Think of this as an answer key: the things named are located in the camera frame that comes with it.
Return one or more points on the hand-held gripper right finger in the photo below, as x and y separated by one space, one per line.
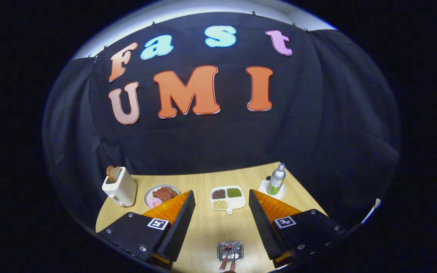
264 227

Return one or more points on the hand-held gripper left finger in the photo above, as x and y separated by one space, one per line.
178 227

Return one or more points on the pink ham slices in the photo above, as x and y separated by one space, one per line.
153 203

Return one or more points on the white divided dish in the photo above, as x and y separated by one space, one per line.
237 203

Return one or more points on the brown steak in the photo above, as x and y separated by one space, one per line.
163 193

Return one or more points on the white square coaster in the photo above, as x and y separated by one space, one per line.
263 187

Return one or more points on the white food plate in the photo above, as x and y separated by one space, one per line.
148 195

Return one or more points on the green beans portion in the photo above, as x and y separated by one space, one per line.
234 192

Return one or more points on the silver bottle green label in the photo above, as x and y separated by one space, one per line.
276 182

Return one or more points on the yellow soybeans portion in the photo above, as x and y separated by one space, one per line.
220 204

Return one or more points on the black beans portion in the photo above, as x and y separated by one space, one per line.
219 194

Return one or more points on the white toaster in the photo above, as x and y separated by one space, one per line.
121 191

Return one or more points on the toast slices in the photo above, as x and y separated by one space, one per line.
113 173

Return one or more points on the row of cloth clips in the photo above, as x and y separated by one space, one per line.
253 13

